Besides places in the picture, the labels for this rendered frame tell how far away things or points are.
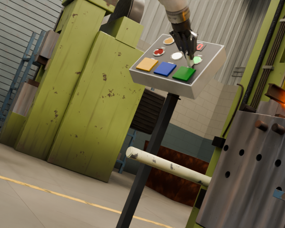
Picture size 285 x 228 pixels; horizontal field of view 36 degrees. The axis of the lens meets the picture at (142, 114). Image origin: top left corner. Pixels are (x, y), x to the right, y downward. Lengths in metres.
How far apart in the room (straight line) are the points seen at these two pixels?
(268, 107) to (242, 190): 0.33
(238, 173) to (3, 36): 8.03
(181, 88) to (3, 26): 7.63
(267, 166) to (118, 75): 5.02
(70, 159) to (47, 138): 0.43
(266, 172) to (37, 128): 4.99
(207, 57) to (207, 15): 9.53
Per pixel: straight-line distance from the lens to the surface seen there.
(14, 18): 9.35
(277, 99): 1.59
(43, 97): 6.22
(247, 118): 1.64
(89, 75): 6.25
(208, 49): 1.98
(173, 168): 1.80
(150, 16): 10.54
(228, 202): 1.58
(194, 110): 11.29
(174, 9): 1.70
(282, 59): 1.96
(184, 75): 1.86
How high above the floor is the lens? 0.65
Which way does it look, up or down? 4 degrees up
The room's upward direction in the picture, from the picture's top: 21 degrees clockwise
